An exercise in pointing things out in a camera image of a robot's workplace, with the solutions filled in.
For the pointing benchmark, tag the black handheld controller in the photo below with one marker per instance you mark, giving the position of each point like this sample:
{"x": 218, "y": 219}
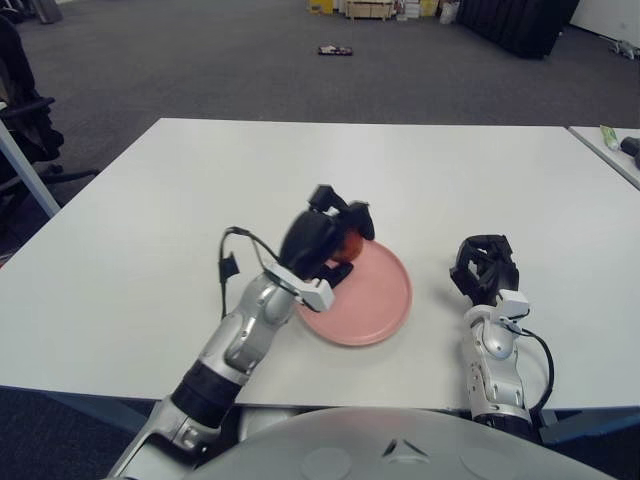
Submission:
{"x": 630, "y": 144}

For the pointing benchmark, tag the green white tube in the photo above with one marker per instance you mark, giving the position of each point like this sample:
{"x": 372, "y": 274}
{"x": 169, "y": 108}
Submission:
{"x": 609, "y": 137}

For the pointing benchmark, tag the yellow box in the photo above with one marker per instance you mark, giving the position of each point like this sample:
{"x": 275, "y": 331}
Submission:
{"x": 323, "y": 6}

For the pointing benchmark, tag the black office chair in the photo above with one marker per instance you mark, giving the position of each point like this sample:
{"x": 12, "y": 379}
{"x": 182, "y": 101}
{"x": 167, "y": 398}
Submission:
{"x": 22, "y": 115}

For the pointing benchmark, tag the wooden crate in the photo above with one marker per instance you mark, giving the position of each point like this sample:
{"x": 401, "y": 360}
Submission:
{"x": 372, "y": 9}

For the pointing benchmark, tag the light blue desk leg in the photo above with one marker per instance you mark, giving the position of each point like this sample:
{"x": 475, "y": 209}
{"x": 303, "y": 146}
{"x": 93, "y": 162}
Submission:
{"x": 30, "y": 170}

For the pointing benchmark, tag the black flat floor tray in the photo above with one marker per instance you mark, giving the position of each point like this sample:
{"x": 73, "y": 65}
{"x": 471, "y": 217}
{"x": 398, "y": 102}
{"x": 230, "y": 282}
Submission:
{"x": 336, "y": 50}

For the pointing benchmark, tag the pink round plate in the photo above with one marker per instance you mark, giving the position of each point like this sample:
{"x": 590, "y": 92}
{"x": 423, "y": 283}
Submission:
{"x": 375, "y": 305}

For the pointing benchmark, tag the grey bin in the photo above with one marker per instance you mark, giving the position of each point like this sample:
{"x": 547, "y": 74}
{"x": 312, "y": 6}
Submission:
{"x": 49, "y": 10}

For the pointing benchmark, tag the black curtain partition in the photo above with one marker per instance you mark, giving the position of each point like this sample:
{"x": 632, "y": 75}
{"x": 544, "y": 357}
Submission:
{"x": 520, "y": 25}

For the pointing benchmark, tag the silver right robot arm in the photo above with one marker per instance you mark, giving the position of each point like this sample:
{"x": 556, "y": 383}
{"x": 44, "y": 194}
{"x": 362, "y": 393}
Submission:
{"x": 495, "y": 370}

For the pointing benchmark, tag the white stacked boxes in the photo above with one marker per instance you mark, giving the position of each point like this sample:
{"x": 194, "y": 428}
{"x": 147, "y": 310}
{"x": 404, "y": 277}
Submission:
{"x": 418, "y": 9}

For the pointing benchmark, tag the white bag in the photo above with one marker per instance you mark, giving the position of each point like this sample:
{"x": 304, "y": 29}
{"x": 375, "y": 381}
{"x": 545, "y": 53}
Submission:
{"x": 448, "y": 14}

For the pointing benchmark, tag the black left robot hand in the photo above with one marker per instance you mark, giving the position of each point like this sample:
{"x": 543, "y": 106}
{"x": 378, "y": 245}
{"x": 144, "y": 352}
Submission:
{"x": 310, "y": 240}

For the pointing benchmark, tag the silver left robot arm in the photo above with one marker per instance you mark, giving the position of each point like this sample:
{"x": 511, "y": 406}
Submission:
{"x": 250, "y": 330}

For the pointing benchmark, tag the grey robot torso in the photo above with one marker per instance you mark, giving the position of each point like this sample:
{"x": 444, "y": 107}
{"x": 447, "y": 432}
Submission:
{"x": 400, "y": 450}

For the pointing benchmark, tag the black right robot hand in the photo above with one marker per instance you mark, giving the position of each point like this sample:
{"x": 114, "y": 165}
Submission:
{"x": 502, "y": 272}

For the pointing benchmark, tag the red yellow apple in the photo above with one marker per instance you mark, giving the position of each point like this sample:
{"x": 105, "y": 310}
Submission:
{"x": 350, "y": 247}

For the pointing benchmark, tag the grey quadruped robot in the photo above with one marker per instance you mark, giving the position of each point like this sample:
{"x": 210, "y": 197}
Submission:
{"x": 622, "y": 48}

